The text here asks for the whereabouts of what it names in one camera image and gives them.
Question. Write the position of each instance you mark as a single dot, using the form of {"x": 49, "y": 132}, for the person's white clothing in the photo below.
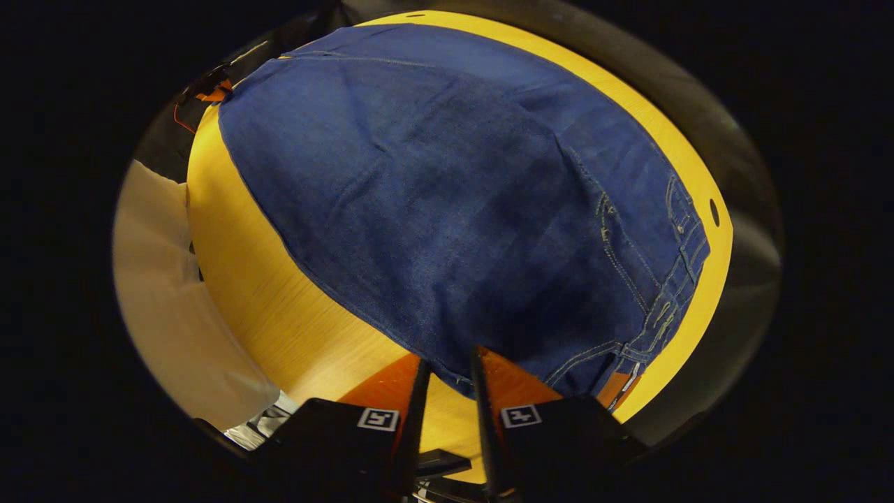
{"x": 167, "y": 293}

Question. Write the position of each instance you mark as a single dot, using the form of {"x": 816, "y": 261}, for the blue denim jeans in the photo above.
{"x": 454, "y": 209}

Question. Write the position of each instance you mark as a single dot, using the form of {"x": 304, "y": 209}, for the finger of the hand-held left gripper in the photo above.
{"x": 213, "y": 91}

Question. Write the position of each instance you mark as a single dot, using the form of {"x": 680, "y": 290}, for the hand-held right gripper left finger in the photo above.
{"x": 418, "y": 405}

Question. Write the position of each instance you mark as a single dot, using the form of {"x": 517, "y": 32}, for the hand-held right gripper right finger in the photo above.
{"x": 483, "y": 419}

